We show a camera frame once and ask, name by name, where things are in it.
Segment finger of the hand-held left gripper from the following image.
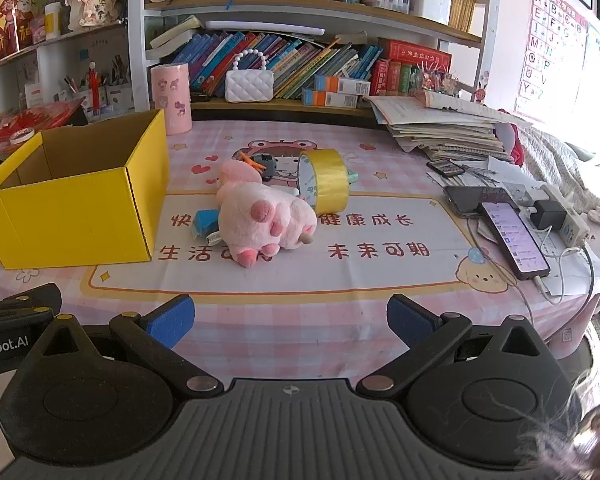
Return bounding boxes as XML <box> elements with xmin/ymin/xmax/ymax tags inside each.
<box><xmin>0</xmin><ymin>283</ymin><xmax>63</xmax><ymax>328</ymax></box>

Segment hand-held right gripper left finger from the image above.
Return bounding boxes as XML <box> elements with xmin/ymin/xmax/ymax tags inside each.
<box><xmin>25</xmin><ymin>294</ymin><xmax>226</xmax><ymax>395</ymax></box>

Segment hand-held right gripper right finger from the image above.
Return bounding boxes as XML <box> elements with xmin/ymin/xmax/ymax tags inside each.
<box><xmin>356</xmin><ymin>294</ymin><xmax>563</xmax><ymax>396</ymax></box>

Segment yellow cardboard box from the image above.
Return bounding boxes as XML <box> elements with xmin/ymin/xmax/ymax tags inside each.
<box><xmin>0</xmin><ymin>108</ymin><xmax>171</xmax><ymax>271</ymax></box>

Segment small blue box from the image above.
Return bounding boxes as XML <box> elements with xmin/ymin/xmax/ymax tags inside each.
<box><xmin>192</xmin><ymin>210</ymin><xmax>222</xmax><ymax>241</ymax></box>

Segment pink plush toy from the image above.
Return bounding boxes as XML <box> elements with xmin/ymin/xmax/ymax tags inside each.
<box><xmin>216</xmin><ymin>160</ymin><xmax>320</xmax><ymax>268</ymax></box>

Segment yellow tape roll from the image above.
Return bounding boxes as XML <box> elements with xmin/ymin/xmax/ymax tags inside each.
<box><xmin>298</xmin><ymin>149</ymin><xmax>351</xmax><ymax>217</ymax></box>

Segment pink printed table mat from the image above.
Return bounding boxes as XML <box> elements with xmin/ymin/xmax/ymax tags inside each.
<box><xmin>0</xmin><ymin>120</ymin><xmax>600</xmax><ymax>376</ymax></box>

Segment smartphone with lit screen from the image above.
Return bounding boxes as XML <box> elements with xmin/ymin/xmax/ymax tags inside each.
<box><xmin>480</xmin><ymin>201</ymin><xmax>552</xmax><ymax>281</ymax></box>

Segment dark smartphone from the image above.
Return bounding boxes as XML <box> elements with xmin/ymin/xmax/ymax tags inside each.
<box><xmin>444</xmin><ymin>186</ymin><xmax>518</xmax><ymax>218</ymax></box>

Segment small black smartphone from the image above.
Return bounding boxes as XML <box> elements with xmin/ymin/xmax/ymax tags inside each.
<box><xmin>427</xmin><ymin>159</ymin><xmax>466</xmax><ymax>177</ymax></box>

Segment black charger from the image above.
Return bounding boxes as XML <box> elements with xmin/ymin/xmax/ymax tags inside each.
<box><xmin>532</xmin><ymin>200</ymin><xmax>568</xmax><ymax>231</ymax></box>

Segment small grey toy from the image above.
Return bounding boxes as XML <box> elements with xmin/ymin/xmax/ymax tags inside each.
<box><xmin>254</xmin><ymin>154</ymin><xmax>280</xmax><ymax>181</ymax></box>

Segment pile of red paper decorations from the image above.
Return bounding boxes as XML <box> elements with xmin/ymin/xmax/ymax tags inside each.
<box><xmin>0</xmin><ymin>97</ymin><xmax>88</xmax><ymax>156</ymax></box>

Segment white power strip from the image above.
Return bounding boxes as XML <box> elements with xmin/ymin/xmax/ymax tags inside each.
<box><xmin>510</xmin><ymin>182</ymin><xmax>591</xmax><ymax>248</ymax></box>

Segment stack of papers and books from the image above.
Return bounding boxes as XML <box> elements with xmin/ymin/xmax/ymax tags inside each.
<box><xmin>365</xmin><ymin>91</ymin><xmax>533</xmax><ymax>161</ymax></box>

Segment red fabric item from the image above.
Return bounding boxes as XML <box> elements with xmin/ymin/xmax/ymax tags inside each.
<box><xmin>495</xmin><ymin>109</ymin><xmax>526</xmax><ymax>166</ymax></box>

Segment beige knitted blanket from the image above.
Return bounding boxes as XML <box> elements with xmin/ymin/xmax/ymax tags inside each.
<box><xmin>522</xmin><ymin>125</ymin><xmax>600</xmax><ymax>241</ymax></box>

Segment pink cylinder pen holder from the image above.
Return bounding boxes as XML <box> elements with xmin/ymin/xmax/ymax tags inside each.
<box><xmin>151</xmin><ymin>62</ymin><xmax>193</xmax><ymax>135</ymax></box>

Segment white blue orange carton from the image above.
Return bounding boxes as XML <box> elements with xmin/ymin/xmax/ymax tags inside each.
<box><xmin>314</xmin><ymin>75</ymin><xmax>372</xmax><ymax>95</ymax></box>
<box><xmin>302</xmin><ymin>89</ymin><xmax>359</xmax><ymax>108</ymax></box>

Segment white side shelf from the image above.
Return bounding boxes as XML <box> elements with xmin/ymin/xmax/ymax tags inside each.
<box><xmin>0</xmin><ymin>20</ymin><xmax>136</xmax><ymax>116</ymax></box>

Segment colourful small figurines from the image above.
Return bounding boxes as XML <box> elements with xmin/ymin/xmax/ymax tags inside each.
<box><xmin>415</xmin><ymin>67</ymin><xmax>461</xmax><ymax>96</ymax></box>

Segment red standing dictionary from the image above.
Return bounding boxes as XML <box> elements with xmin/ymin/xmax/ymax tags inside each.
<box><xmin>370</xmin><ymin>60</ymin><xmax>391</xmax><ymax>96</ymax></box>

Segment white quilted handbag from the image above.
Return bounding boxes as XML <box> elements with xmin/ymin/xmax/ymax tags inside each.
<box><xmin>225</xmin><ymin>50</ymin><xmax>275</xmax><ymax>103</ymax></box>

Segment thick red book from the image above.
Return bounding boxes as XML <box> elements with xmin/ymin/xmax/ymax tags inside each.
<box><xmin>377</xmin><ymin>39</ymin><xmax>452</xmax><ymax>73</ymax></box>

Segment row of leaning children's books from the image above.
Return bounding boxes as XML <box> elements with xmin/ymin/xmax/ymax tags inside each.
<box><xmin>172</xmin><ymin>32</ymin><xmax>381</xmax><ymax>101</ymax></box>

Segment red festive figure decoration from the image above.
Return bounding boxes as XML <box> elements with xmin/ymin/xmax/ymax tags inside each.
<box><xmin>0</xmin><ymin>0</ymin><xmax>36</xmax><ymax>58</ymax></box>

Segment white jar yellow label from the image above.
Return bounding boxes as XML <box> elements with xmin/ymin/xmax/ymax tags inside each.
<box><xmin>44</xmin><ymin>2</ymin><xmax>62</xmax><ymax>38</ymax></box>

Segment white storage bin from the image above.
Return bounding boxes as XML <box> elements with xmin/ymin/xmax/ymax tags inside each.
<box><xmin>411</xmin><ymin>0</ymin><xmax>453</xmax><ymax>26</ymax></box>

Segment white wooden bookshelf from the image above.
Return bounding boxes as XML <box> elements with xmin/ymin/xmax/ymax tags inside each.
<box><xmin>127</xmin><ymin>0</ymin><xmax>496</xmax><ymax>121</ymax></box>

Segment white charging cable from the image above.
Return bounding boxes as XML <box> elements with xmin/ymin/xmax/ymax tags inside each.
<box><xmin>525</xmin><ymin>240</ymin><xmax>597</xmax><ymax>306</ymax></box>

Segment alphabet wall poster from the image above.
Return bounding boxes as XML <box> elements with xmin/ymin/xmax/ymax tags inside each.
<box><xmin>512</xmin><ymin>0</ymin><xmax>591</xmax><ymax>123</ymax></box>

